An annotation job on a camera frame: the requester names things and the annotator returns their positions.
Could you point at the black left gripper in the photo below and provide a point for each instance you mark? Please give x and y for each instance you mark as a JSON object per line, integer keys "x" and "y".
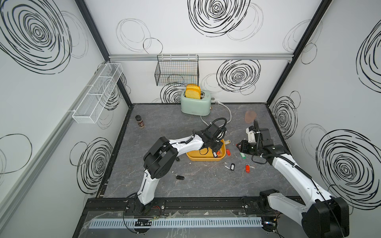
{"x": 219, "y": 145}

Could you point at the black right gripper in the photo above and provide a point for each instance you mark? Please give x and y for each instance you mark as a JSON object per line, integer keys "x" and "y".
{"x": 242, "y": 148}

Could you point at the yellow plastic storage box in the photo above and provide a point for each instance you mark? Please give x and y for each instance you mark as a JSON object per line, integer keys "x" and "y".
{"x": 206, "y": 154}

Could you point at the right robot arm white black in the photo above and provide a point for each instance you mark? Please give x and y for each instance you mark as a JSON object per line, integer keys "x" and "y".
{"x": 320, "y": 214}

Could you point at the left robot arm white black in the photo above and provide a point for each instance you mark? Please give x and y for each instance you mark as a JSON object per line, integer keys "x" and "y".
{"x": 161, "y": 156}

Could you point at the mint green toaster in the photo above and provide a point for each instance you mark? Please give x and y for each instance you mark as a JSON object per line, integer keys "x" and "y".
{"x": 198, "y": 107}

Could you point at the yellow toast slice front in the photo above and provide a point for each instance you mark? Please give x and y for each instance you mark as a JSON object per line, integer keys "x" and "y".
{"x": 193, "y": 93}

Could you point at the orange toast slice back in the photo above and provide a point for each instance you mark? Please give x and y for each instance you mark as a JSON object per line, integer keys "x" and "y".
{"x": 193, "y": 86}

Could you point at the spice bottle black cap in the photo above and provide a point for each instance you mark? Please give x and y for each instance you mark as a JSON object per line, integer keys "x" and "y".
{"x": 139, "y": 121}

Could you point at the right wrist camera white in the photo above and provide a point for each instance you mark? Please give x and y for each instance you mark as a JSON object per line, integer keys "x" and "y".
{"x": 251, "y": 134}

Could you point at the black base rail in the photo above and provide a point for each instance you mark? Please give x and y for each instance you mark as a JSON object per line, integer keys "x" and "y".
{"x": 163, "y": 206}

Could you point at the black wire wall basket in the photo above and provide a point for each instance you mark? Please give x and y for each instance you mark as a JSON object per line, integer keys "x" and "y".
{"x": 177, "y": 70}

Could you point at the white slotted cable duct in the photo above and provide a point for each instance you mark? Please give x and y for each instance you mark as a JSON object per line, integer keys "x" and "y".
{"x": 221, "y": 222}

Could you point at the aluminium wall rail back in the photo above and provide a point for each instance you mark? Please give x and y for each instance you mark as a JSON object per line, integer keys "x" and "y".
{"x": 209, "y": 56}

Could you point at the white mesh wall shelf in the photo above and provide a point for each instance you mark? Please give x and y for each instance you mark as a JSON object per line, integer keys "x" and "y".
{"x": 102, "y": 94}

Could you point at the black corner frame post right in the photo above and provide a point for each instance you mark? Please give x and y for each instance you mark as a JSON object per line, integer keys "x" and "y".
{"x": 316, "y": 19}

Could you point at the black corner frame post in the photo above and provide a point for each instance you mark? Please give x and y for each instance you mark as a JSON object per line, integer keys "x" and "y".
{"x": 85, "y": 12}
{"x": 316, "y": 19}

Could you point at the black corner frame post left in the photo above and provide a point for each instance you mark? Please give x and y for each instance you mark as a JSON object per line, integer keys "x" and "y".
{"x": 85, "y": 12}

